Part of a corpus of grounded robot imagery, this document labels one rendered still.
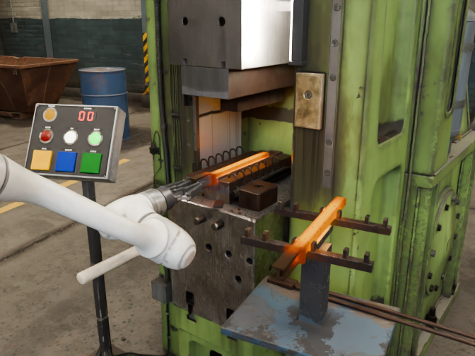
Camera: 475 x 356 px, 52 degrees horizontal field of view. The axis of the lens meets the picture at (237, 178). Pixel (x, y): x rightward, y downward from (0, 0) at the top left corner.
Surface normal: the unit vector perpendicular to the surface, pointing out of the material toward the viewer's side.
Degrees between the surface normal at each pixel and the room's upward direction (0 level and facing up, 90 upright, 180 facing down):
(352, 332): 0
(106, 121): 60
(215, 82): 90
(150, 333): 0
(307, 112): 90
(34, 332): 0
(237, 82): 90
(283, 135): 90
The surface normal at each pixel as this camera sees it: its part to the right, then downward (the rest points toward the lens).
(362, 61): -0.59, 0.25
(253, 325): 0.00, -0.95
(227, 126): 0.81, 0.18
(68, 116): -0.17, -0.21
